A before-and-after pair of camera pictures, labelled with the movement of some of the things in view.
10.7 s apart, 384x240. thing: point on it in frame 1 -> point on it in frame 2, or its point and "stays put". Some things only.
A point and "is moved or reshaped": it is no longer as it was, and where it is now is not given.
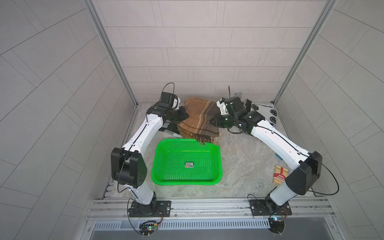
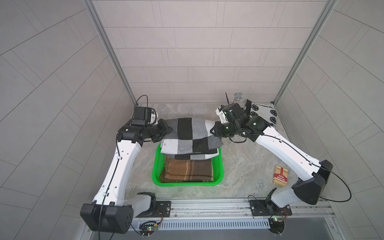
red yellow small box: (280, 174) stays put
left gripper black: (181, 114) -> (164, 130)
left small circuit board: (148, 227) stays put
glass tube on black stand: (238, 94) stays put
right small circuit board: (276, 225) stays put
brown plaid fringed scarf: (196, 125) -> (176, 170)
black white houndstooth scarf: (268, 111) stays put
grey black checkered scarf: (172, 128) is moved or reshaped
